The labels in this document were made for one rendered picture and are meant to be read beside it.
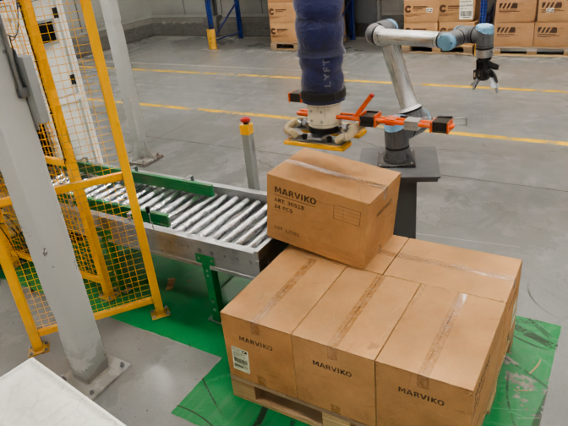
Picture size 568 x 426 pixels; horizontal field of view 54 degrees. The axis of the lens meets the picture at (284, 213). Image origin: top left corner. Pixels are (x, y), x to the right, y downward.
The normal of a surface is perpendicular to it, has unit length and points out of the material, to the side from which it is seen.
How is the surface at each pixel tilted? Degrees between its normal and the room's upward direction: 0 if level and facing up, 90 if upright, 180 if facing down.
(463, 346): 0
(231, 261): 90
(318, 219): 90
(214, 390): 0
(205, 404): 0
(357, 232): 90
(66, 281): 88
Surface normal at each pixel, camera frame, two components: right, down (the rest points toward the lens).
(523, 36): -0.51, 0.44
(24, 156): 0.86, 0.16
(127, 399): -0.09, -0.88
